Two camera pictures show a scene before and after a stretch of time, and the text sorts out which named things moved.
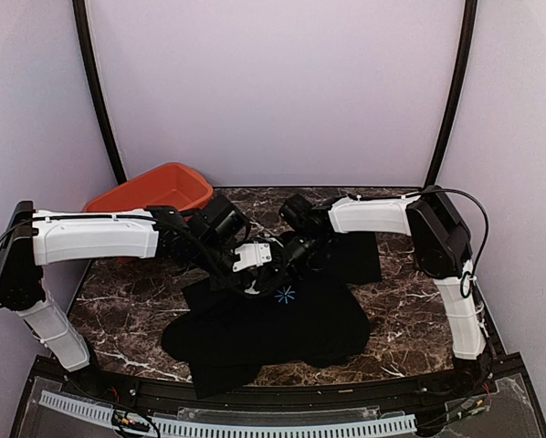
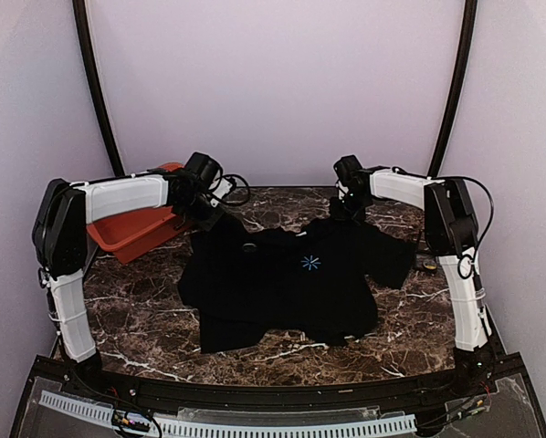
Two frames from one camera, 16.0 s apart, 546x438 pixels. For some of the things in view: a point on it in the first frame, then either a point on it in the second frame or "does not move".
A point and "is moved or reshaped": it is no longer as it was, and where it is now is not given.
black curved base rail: [488, 399] does not move
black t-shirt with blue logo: [310, 317] is moved or reshaped
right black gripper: [286, 268] → [338, 214]
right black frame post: [453, 95] does not move
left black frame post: [79, 11] does not move
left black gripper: [242, 282] → [209, 223]
